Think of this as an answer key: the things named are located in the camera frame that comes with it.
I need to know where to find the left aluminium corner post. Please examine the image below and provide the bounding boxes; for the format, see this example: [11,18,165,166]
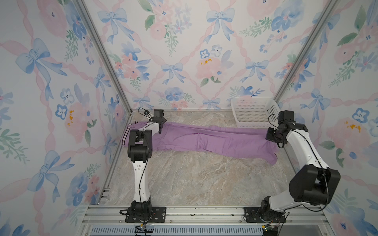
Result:
[73,0,132,115]

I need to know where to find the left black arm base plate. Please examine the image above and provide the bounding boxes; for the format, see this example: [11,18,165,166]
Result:
[125,206,166,223]

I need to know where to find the white plastic perforated basket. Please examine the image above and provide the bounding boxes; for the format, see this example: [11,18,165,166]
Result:
[230,96,281,128]

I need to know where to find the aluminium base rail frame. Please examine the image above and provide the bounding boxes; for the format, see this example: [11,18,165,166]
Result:
[76,205,335,236]

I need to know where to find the right aluminium corner post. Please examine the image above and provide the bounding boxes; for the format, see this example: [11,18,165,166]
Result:
[274,0,339,103]

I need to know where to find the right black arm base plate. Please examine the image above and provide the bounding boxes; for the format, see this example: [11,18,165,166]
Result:
[243,206,286,224]

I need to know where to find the purple long pants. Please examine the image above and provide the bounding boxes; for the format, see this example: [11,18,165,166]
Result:
[122,121,280,166]

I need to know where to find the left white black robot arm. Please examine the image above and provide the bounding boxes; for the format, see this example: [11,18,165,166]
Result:
[125,117,166,224]

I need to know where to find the aluminium corner post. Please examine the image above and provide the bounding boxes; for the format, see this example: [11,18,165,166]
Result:
[73,0,132,115]
[274,0,339,103]

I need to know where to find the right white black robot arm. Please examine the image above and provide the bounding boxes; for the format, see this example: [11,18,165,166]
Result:
[257,123,341,222]

